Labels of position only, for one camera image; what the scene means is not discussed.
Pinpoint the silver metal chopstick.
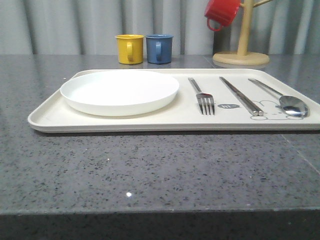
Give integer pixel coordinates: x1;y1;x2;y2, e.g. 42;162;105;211
219;76;260;117
221;76;265;116

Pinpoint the white round plate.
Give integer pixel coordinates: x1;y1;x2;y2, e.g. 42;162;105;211
60;69;180;117

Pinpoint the silver metal fork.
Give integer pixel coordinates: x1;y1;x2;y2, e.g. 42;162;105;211
188;77;215;116

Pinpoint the silver metal spoon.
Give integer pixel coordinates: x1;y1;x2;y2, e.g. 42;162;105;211
248;78;310;118

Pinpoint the yellow mug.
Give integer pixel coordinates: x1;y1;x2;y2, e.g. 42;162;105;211
115;34;144;65

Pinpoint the wooden mug tree stand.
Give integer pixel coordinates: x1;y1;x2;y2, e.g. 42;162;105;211
212;0;270;66

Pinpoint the cream rabbit serving tray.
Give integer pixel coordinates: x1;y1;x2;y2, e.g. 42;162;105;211
28;68;320;133

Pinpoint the red mug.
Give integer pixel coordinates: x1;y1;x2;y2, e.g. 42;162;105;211
204;0;241;32

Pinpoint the blue mug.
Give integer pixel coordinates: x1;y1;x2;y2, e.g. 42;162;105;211
145;34;173;64

